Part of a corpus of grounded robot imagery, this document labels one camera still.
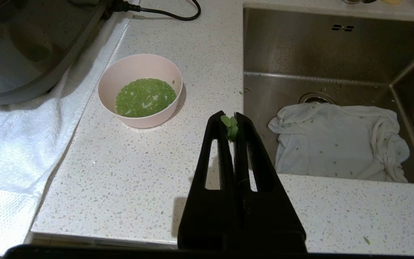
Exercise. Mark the green grains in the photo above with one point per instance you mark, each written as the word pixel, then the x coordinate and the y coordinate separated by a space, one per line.
pixel 145 97

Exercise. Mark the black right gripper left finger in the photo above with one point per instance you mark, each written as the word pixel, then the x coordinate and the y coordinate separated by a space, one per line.
pixel 207 216

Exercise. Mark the black rice cooker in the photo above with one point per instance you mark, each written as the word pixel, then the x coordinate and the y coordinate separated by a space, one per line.
pixel 13 151

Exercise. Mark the green grain clump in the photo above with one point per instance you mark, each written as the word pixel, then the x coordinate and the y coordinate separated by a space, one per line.
pixel 230 126

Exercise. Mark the pink bowl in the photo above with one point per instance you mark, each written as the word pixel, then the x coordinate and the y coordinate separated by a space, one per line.
pixel 134 66

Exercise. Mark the round metal sink drain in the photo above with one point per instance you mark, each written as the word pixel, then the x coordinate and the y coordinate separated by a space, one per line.
pixel 316 98

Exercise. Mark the orange labelled bottle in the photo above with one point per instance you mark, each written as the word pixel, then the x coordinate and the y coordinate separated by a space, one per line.
pixel 390 1

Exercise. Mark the white cloth with green specks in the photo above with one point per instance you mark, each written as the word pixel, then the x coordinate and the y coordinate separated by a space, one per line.
pixel 336 144

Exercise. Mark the black rice cooker body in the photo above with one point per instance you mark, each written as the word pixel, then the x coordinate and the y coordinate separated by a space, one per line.
pixel 20 46

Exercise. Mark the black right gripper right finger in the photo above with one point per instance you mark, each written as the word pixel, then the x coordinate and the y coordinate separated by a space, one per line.
pixel 271 223

